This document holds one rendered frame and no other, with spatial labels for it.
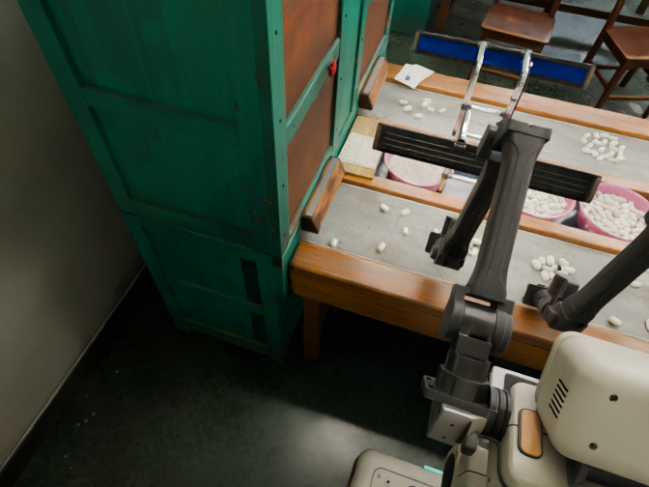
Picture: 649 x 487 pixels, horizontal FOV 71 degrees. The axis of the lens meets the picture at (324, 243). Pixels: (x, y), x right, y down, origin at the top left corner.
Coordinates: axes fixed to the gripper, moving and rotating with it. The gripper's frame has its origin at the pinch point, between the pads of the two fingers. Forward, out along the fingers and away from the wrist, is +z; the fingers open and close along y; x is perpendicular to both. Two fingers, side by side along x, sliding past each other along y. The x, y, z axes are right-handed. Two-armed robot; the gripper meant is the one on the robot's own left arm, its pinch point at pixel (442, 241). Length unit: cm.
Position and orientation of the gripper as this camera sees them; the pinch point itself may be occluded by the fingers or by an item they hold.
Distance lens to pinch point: 148.4
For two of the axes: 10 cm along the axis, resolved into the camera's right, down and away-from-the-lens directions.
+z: 2.1, -1.7, 9.6
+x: -2.4, 9.4, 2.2
